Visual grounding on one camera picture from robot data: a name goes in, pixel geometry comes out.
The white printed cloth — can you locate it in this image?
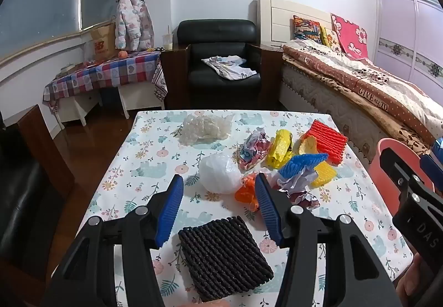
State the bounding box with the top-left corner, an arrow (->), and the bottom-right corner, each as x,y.
202,55 -> 261,81

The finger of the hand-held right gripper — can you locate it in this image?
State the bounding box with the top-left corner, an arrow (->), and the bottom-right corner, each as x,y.
420,153 -> 443,187
379,148 -> 434,215

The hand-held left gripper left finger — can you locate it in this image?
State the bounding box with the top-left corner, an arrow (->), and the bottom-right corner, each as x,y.
40,173 -> 185,307

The quilted mattress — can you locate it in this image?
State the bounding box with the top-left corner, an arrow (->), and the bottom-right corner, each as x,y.
280,66 -> 378,162

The red floral pillow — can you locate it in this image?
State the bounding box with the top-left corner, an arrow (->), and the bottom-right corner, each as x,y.
330,13 -> 371,60

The black foam net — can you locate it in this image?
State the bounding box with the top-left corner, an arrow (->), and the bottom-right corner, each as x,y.
177,216 -> 275,302

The white plastic bag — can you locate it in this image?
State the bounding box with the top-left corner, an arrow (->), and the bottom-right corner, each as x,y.
198,153 -> 243,195

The large orange peel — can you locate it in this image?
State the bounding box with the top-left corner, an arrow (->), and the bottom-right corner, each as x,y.
235,173 -> 264,212

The purple white paper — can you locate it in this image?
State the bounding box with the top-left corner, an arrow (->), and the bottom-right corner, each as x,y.
276,168 -> 321,212

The bed with patterned quilt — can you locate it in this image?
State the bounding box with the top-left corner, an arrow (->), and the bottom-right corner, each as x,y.
282,40 -> 443,148

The yellow plastic bag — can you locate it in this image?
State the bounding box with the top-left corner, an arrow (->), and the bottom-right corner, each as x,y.
266,129 -> 294,169

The blue foam net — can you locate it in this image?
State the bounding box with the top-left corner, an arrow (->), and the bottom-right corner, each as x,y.
278,153 -> 329,179

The child's printed puffer jacket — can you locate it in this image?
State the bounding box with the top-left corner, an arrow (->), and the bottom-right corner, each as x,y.
115,0 -> 155,50

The person's right hand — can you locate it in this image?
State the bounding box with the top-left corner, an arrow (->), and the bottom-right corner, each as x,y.
395,254 -> 428,307

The brown paper bag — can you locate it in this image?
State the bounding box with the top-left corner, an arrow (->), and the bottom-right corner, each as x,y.
91,21 -> 118,60

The red foam net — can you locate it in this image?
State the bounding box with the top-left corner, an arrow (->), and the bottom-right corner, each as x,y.
300,120 -> 348,165

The pink plastic bucket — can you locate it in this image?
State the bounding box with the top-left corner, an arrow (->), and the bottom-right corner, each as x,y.
367,138 -> 435,218

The yellow foam net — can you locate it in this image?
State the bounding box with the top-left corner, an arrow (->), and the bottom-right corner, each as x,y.
309,162 -> 337,188

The pink blue wrapper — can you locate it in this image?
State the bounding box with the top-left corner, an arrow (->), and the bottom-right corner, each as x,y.
237,130 -> 274,171

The clear bubble wrap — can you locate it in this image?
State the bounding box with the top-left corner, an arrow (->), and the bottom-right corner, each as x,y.
178,114 -> 236,145

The black leather armchair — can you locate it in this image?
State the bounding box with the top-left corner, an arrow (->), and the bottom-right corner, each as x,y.
161,19 -> 284,110

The side table with checked cloth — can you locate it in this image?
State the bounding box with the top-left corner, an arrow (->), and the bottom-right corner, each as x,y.
43,51 -> 167,110

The yellow flower pillow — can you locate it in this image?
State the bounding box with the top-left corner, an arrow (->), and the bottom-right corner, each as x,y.
320,26 -> 343,51

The white bed headboard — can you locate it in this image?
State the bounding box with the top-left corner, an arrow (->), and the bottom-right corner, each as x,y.
257,0 -> 333,48

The lilac sliding door wardrobe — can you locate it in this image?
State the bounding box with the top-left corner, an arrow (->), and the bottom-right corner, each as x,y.
375,0 -> 443,89

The colourful printed pillow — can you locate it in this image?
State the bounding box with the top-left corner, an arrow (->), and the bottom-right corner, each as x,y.
292,15 -> 322,44

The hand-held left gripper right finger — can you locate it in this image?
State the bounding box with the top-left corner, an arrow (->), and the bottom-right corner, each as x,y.
254,173 -> 398,307

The small orange peel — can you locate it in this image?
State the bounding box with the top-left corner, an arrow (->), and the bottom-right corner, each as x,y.
298,135 -> 319,155

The white desk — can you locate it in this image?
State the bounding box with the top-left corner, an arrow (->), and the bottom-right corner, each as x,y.
57,83 -> 165,126

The brown leaf pattern blanket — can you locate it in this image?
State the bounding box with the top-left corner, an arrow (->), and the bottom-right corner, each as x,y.
282,51 -> 437,157

